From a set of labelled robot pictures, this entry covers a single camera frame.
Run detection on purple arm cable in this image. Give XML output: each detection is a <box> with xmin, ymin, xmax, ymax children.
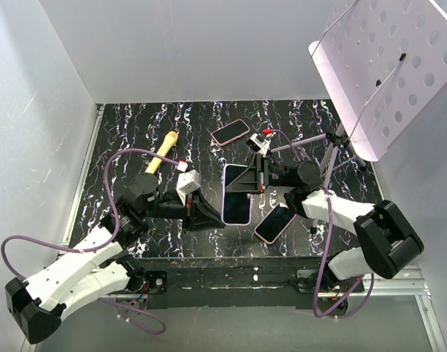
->
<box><xmin>1</xmin><ymin>148</ymin><xmax>183</xmax><ymax>334</ymax></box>
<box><xmin>269</xmin><ymin>128</ymin><xmax>374</xmax><ymax>318</ymax></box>

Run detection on white music stand tripod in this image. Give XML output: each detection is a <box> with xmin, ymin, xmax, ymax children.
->
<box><xmin>270</xmin><ymin>122</ymin><xmax>369</xmax><ymax>234</ymax></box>

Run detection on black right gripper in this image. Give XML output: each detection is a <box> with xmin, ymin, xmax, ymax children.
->
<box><xmin>223</xmin><ymin>153</ymin><xmax>294</xmax><ymax>196</ymax></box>

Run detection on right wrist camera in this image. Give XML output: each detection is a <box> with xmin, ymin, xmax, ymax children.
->
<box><xmin>246</xmin><ymin>129</ymin><xmax>274</xmax><ymax>157</ymax></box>

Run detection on phone in pink case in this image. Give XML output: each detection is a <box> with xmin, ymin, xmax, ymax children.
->
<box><xmin>211</xmin><ymin>120</ymin><xmax>250</xmax><ymax>147</ymax></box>

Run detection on purple phone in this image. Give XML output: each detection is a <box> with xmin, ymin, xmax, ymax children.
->
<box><xmin>221</xmin><ymin>164</ymin><xmax>252</xmax><ymax>225</ymax></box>

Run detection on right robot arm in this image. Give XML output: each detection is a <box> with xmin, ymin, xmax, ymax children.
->
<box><xmin>225</xmin><ymin>154</ymin><xmax>424</xmax><ymax>292</ymax></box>

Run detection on white perforated stand tray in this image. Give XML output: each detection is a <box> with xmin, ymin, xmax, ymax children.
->
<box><xmin>308</xmin><ymin>1</ymin><xmax>447</xmax><ymax>161</ymax></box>

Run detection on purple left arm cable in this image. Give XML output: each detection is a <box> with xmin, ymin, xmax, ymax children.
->
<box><xmin>1</xmin><ymin>148</ymin><xmax>183</xmax><ymax>334</ymax></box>

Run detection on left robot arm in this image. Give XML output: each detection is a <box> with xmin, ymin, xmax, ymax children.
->
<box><xmin>5</xmin><ymin>170</ymin><xmax>224</xmax><ymax>344</ymax></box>

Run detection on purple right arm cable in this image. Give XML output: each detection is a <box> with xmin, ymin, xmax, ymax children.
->
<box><xmin>269</xmin><ymin>128</ymin><xmax>374</xmax><ymax>318</ymax></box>

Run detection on cream toy microphone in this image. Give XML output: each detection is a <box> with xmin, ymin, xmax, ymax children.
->
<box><xmin>145</xmin><ymin>131</ymin><xmax>178</xmax><ymax>174</ymax></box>

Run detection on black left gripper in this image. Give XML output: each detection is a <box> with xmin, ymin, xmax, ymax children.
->
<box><xmin>142</xmin><ymin>187</ymin><xmax>226</xmax><ymax>232</ymax></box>

